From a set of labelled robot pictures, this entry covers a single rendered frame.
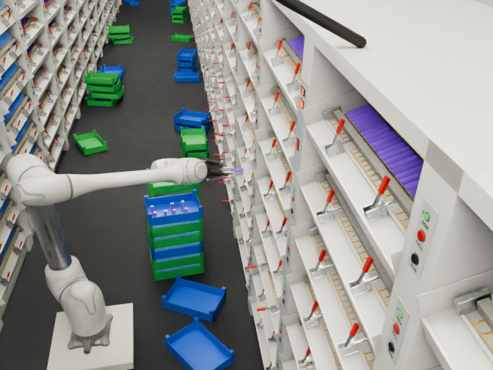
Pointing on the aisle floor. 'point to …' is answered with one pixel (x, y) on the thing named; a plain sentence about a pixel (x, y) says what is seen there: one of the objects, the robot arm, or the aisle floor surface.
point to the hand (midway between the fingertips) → (227, 170)
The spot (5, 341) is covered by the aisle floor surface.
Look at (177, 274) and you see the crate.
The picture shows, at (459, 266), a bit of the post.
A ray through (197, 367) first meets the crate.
